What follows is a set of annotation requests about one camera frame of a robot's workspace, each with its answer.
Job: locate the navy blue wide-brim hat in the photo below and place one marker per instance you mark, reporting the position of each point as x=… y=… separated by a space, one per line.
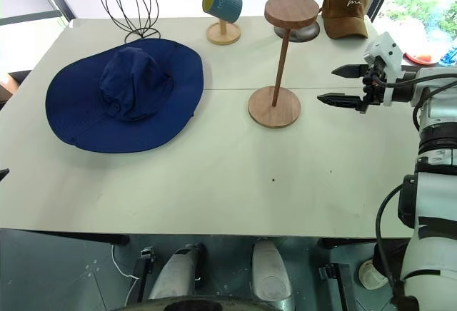
x=82 y=111

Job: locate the dark rounded robot body edge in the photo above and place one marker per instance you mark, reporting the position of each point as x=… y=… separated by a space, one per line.
x=193 y=304

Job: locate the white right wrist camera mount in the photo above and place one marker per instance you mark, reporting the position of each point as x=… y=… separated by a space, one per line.
x=387 y=50

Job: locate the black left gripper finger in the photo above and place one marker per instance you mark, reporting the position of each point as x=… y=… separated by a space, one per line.
x=3 y=175

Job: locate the silver rounded robot leg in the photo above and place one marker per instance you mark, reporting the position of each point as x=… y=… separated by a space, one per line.
x=269 y=275
x=175 y=271

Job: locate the white round floor socket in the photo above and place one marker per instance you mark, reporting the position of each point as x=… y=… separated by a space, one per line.
x=371 y=276

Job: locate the wooden mug tree stand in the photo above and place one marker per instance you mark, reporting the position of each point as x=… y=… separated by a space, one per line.
x=223 y=35

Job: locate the blue printed packet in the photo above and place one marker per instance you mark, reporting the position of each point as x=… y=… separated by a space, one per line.
x=450 y=56

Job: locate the red-rimmed plate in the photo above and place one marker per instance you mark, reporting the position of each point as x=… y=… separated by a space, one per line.
x=410 y=57

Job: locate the wooden round-top hat stand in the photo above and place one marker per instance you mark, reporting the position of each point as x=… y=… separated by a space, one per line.
x=275 y=109

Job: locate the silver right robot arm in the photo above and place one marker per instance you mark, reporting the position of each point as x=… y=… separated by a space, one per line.
x=428 y=261

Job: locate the brown baseball cap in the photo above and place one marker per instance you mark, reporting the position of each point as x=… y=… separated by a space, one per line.
x=344 y=18

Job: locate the black table leg bracket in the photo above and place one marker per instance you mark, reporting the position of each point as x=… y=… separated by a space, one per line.
x=144 y=271
x=337 y=282

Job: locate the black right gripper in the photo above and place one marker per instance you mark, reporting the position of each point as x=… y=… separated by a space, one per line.
x=371 y=93

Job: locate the blue mug with yellow inside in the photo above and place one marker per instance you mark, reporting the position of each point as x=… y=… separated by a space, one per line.
x=226 y=4

